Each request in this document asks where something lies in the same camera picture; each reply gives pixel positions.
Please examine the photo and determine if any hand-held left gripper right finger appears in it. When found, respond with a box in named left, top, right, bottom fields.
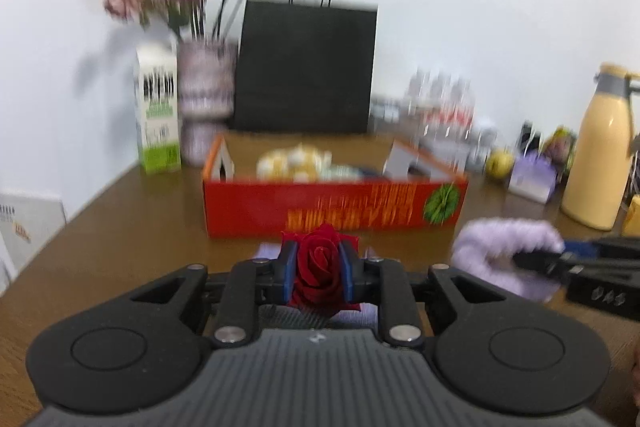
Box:
left=340, top=241, right=506, bottom=348

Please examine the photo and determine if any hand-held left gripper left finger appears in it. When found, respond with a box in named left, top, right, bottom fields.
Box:
left=131, top=241, right=298, bottom=348

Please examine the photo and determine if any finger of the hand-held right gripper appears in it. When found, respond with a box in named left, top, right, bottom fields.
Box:
left=564, top=238, right=640, bottom=260
left=512, top=251, right=581, bottom=279

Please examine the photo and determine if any purple mesh pouch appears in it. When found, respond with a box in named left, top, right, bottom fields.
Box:
left=255, top=242, right=386, bottom=329

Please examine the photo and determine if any red rose flower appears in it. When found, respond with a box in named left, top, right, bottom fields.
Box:
left=280, top=223, right=362, bottom=315

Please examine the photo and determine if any purple fluffy headband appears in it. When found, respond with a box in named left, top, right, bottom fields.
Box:
left=452, top=218, right=566, bottom=303

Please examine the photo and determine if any red cardboard box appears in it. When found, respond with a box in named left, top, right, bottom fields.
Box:
left=202, top=134, right=470, bottom=239

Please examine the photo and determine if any yellow and white plush toy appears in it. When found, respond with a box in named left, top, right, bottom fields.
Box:
left=256, top=144, right=333, bottom=182

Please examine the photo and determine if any yellow mug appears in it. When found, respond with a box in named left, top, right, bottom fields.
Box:
left=622, top=194, right=640, bottom=238

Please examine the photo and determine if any purple tissue pack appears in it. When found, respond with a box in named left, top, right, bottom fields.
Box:
left=507, top=152, right=556, bottom=202

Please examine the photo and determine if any yellow thermos jug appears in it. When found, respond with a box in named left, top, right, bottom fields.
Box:
left=560, top=63, right=640, bottom=232

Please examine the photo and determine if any yellow snack packet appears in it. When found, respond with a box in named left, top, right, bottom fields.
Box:
left=547, top=127, right=576, bottom=168

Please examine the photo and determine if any green pear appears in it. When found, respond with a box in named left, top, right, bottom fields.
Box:
left=486, top=148, right=516, bottom=180

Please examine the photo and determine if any small black device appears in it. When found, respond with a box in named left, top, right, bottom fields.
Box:
left=520, top=121, right=543, bottom=155

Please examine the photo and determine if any white round device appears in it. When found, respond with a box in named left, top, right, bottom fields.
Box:
left=472, top=119, right=498, bottom=158

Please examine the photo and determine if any flat white box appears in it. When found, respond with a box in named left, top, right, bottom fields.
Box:
left=371, top=94, right=408, bottom=120

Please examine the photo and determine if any green and white milk carton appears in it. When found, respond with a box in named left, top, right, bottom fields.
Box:
left=132, top=44, right=182, bottom=175

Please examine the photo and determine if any black paper bag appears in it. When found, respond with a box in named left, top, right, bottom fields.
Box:
left=230, top=0, right=379, bottom=135

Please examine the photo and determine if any white board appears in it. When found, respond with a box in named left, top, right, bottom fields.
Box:
left=0, top=189, right=68, bottom=288

